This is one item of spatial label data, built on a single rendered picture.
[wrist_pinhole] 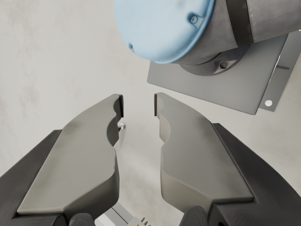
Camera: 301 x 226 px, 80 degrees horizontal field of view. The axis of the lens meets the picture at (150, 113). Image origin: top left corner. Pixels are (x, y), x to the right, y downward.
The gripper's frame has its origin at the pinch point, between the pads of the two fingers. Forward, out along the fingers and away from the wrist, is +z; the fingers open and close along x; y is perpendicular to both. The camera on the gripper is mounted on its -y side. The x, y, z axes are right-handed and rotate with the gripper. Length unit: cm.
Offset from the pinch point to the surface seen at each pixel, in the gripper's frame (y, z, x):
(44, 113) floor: 112, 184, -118
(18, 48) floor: 45, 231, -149
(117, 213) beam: 101, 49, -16
